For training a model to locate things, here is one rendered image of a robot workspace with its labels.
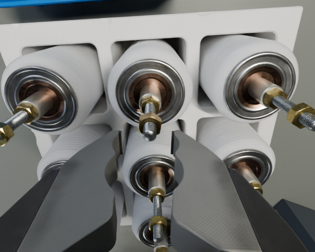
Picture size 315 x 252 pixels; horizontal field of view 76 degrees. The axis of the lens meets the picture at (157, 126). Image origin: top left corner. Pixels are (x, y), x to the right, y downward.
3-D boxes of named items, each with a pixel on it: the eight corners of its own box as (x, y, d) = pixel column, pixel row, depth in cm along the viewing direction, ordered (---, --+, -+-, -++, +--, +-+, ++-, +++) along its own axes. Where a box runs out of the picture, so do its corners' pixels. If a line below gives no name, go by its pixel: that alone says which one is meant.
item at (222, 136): (181, 104, 42) (199, 156, 26) (226, 87, 41) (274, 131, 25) (194, 140, 46) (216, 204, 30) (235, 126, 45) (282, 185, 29)
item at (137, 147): (170, 92, 41) (182, 139, 25) (181, 131, 45) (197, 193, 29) (125, 105, 42) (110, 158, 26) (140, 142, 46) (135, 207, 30)
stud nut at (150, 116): (133, 123, 16) (132, 128, 15) (146, 107, 15) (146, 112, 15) (152, 136, 17) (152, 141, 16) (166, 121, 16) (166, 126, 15)
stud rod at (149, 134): (143, 99, 21) (139, 137, 14) (149, 92, 21) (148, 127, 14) (151, 105, 21) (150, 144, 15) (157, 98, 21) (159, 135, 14)
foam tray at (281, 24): (245, 11, 41) (305, 5, 25) (225, 164, 59) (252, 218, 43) (52, 23, 41) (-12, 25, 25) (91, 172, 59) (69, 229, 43)
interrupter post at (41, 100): (32, 107, 23) (15, 119, 20) (32, 87, 22) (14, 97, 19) (54, 112, 23) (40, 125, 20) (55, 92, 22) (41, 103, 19)
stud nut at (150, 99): (136, 105, 19) (136, 108, 19) (147, 91, 19) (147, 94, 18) (152, 116, 20) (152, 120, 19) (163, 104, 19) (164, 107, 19)
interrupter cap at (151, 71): (106, 108, 23) (105, 111, 22) (131, 44, 20) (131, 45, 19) (165, 132, 25) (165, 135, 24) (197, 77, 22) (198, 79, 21)
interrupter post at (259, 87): (264, 97, 23) (281, 108, 20) (244, 97, 23) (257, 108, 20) (270, 76, 22) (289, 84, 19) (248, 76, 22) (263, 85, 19)
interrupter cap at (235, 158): (208, 158, 27) (209, 161, 26) (266, 139, 26) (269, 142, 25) (221, 196, 30) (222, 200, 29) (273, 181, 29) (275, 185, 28)
